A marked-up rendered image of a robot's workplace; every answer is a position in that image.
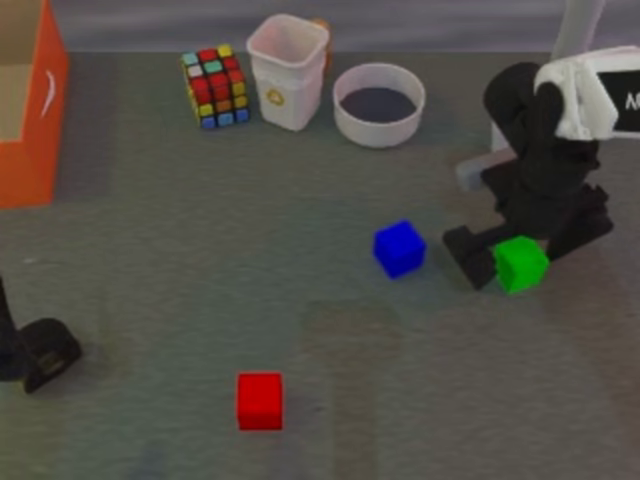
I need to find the red cube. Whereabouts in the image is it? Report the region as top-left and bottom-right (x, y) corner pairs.
(236, 370), (285, 432)

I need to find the orange cardboard box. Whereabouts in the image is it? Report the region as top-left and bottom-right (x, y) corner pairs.
(0, 0), (70, 209)

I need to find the white square plastic cup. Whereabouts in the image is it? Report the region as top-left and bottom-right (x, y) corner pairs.
(245, 13), (331, 133)

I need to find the white round bowl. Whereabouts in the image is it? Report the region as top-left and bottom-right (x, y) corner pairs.
(332, 62), (428, 150)

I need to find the green cube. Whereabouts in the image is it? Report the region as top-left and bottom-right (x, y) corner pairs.
(491, 235), (552, 295)

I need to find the blue cube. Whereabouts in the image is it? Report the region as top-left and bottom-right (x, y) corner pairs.
(372, 219), (428, 280)

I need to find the multicolour puzzle cube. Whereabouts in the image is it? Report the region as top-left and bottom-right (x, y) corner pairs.
(179, 43), (252, 130)

